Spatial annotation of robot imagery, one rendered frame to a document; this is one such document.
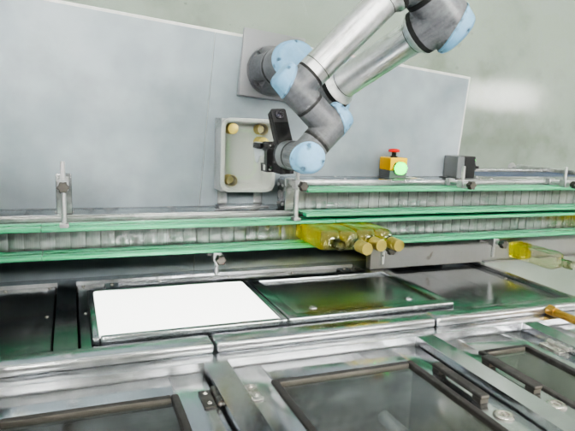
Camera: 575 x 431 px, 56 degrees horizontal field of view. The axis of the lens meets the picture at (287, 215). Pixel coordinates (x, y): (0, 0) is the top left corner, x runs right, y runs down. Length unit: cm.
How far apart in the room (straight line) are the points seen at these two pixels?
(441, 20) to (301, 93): 38
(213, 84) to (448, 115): 89
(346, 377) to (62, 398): 53
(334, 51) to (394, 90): 71
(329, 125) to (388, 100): 69
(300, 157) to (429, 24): 45
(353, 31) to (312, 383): 78
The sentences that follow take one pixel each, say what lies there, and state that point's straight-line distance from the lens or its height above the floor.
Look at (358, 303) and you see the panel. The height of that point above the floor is 124.
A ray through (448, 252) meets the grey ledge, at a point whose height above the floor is 88.
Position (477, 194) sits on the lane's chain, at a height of 88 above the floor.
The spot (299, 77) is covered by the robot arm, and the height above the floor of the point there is 124.
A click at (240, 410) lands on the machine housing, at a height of 163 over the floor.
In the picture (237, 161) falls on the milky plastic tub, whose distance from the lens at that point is 174.
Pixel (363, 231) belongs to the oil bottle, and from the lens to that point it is 159.
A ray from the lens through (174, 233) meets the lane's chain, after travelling 161.
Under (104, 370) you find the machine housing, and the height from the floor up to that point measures 141.
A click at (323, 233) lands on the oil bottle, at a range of 154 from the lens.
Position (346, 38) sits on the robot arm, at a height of 127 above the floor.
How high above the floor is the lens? 244
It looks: 66 degrees down
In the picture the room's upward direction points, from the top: 115 degrees clockwise
